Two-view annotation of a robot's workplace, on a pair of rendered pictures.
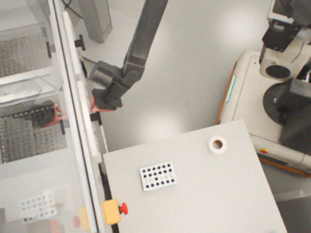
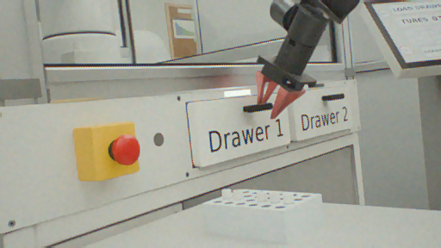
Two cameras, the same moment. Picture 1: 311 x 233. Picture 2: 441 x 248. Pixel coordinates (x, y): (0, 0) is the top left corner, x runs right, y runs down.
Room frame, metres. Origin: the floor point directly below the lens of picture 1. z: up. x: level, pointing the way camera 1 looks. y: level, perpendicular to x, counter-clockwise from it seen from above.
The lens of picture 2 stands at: (-0.18, -0.48, 0.93)
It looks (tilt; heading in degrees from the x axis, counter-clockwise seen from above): 3 degrees down; 54
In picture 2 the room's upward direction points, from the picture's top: 6 degrees counter-clockwise
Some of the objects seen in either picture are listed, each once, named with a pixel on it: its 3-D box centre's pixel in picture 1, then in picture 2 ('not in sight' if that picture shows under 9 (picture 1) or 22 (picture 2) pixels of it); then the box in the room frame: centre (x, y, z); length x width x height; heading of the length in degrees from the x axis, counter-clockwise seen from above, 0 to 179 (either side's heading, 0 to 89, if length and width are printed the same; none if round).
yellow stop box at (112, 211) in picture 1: (113, 211); (108, 150); (0.05, 0.12, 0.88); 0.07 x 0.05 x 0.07; 15
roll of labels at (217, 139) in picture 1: (216, 145); not in sight; (0.30, -0.26, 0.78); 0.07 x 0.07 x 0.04
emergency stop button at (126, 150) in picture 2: (123, 208); (124, 150); (0.06, 0.09, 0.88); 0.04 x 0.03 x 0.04; 15
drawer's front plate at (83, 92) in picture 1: (89, 121); (245, 125); (0.37, 0.22, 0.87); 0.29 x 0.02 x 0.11; 15
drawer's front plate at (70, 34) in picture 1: (74, 49); (322, 111); (0.67, 0.30, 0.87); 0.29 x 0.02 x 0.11; 15
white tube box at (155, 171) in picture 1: (157, 176); (262, 213); (0.18, -0.03, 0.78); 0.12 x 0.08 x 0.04; 103
